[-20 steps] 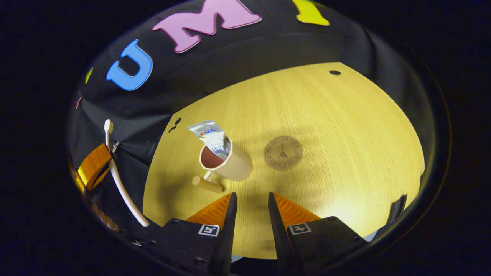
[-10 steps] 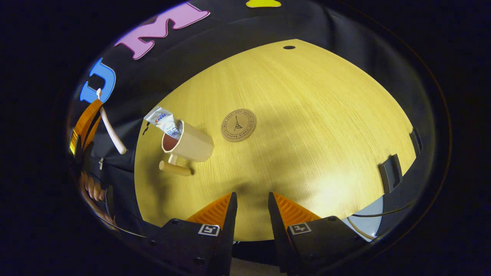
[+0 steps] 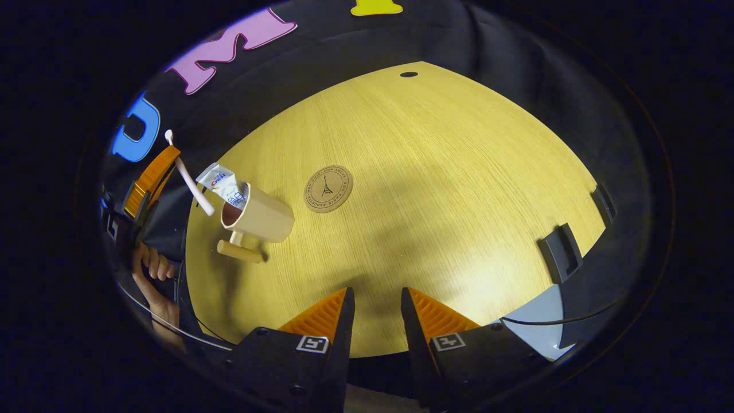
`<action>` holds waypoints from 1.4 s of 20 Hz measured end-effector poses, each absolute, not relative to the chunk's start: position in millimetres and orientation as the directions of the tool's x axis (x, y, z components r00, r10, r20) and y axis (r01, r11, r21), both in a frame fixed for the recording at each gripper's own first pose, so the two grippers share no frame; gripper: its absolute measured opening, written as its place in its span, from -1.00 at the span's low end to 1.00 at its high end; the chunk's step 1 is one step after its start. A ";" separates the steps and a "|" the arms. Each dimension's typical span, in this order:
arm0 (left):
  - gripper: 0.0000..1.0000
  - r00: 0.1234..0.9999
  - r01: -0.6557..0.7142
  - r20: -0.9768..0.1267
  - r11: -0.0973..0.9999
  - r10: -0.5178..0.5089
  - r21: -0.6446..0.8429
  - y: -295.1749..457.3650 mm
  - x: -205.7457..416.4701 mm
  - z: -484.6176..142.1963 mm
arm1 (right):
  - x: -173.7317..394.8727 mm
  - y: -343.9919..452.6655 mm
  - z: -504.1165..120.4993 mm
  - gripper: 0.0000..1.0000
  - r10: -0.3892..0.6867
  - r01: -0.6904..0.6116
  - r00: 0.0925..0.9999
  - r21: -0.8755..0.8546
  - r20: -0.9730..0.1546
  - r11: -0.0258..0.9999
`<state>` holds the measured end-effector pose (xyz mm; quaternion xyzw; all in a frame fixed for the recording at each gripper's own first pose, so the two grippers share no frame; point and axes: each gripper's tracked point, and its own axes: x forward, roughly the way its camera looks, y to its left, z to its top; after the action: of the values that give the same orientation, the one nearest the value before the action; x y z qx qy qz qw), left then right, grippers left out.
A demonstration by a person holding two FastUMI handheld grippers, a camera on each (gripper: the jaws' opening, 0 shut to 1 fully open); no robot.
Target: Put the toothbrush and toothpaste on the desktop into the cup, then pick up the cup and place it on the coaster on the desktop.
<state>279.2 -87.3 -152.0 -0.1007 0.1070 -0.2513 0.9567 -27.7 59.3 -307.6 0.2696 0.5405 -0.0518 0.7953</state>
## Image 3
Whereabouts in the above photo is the black cable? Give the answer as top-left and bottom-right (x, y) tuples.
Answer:
(500, 298), (623, 326)

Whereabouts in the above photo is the pale pink toothbrush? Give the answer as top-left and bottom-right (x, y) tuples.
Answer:
(164, 130), (216, 217)

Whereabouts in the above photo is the round cork coaster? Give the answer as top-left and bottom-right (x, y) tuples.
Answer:
(303, 165), (354, 214)

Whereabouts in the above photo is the wooden desktop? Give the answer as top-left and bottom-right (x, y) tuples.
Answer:
(185, 60), (608, 359)

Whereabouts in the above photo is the black table clamp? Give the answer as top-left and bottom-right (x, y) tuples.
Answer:
(538, 224), (584, 285)
(591, 184), (617, 225)

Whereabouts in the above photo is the white toothpaste tube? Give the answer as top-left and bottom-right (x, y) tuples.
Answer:
(196, 163), (248, 211)

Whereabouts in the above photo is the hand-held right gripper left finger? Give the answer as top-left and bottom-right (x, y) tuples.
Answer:
(221, 286), (356, 413)

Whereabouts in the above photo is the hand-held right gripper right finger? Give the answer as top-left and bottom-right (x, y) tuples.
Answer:
(400, 286), (551, 411)

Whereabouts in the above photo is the beige cup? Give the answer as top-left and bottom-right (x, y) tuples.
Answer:
(217, 182), (295, 264)

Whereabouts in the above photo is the thin white cable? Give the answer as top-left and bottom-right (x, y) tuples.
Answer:
(118, 284), (236, 350)

